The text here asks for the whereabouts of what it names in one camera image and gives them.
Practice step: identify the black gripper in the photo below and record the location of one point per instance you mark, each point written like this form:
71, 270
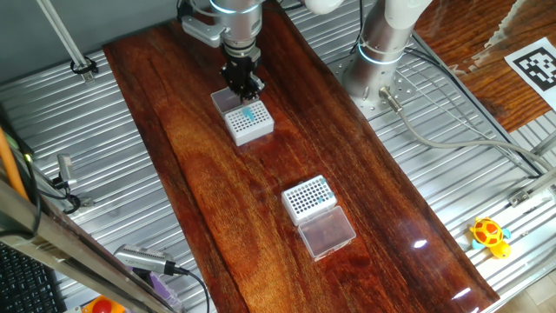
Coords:
239, 71

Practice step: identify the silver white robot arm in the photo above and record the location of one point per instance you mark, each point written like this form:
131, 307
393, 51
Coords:
378, 43

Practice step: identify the white hinged pipette tip box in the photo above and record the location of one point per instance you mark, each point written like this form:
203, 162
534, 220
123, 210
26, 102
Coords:
326, 235
252, 128

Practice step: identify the purple pipette tip box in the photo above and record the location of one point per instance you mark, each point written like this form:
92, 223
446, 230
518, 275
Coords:
161, 287

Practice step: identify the glossy wooden board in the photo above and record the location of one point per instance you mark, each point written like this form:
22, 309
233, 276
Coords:
243, 182

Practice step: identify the black rod clamp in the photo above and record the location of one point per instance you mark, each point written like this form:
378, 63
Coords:
92, 68

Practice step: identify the aluminium rod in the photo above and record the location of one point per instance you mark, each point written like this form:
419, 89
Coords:
61, 35

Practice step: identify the orange pole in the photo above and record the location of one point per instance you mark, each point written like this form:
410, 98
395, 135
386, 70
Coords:
11, 169

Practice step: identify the yellow orange turtle toy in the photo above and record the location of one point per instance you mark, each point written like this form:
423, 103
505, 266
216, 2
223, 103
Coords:
488, 232

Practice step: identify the white paper marker sheet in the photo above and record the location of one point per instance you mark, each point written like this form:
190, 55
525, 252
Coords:
538, 65

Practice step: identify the black keyboard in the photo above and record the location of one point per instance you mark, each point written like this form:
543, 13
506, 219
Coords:
26, 282

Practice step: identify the aluminium profile bar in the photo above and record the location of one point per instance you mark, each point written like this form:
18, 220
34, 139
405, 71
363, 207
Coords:
547, 145

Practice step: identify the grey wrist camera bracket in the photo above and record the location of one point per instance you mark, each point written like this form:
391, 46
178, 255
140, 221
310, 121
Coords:
202, 30

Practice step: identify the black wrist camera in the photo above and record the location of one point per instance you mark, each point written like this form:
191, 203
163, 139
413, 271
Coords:
186, 8

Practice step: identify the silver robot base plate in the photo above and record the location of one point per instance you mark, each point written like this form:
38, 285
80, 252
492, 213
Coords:
404, 87

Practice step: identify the aluminium frame beam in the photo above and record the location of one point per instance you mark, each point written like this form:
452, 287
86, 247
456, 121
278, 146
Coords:
43, 230

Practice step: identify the aluminium profile bracket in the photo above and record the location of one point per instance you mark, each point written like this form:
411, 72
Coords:
519, 197

